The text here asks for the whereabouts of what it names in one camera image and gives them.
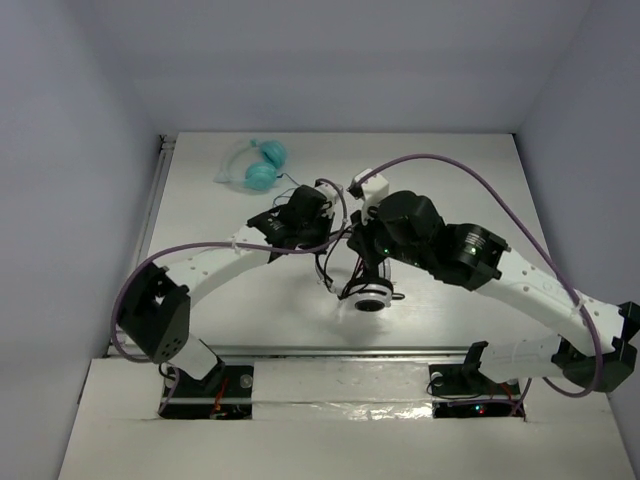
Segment white black headphones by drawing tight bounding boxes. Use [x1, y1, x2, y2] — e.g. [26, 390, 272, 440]
[314, 252, 406, 313]

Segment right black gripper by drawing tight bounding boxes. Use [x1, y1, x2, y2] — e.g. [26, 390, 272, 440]
[348, 200, 428, 271]

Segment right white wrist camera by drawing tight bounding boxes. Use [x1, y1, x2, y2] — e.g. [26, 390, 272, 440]
[347, 169, 389, 225]

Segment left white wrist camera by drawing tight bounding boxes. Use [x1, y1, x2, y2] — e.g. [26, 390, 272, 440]
[314, 178, 344, 203]

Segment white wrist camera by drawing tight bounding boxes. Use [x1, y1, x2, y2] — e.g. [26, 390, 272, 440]
[314, 178, 344, 203]
[347, 169, 389, 225]

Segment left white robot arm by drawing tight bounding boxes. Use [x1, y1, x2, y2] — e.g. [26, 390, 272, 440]
[111, 180, 346, 394]

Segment aluminium frame rail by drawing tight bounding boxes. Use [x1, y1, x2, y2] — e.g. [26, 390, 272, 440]
[108, 134, 178, 363]

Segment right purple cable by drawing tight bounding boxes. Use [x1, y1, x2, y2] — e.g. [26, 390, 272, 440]
[362, 152, 604, 419]

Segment teal cat ear headphones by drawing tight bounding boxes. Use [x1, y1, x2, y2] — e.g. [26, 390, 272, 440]
[213, 139, 289, 192]

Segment black headphone cable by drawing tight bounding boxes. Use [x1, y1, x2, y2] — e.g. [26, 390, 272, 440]
[314, 234, 404, 304]

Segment purple cable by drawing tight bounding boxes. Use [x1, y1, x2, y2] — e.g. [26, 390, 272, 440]
[111, 177, 351, 416]
[362, 152, 604, 419]

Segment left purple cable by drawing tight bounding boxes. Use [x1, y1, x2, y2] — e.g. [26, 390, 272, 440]
[111, 177, 351, 416]

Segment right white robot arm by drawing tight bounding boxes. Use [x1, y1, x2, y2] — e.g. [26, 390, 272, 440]
[348, 191, 639, 393]

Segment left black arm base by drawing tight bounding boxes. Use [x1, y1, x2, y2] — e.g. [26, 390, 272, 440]
[158, 359, 254, 420]

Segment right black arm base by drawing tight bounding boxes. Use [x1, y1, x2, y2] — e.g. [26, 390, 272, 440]
[426, 341, 526, 420]

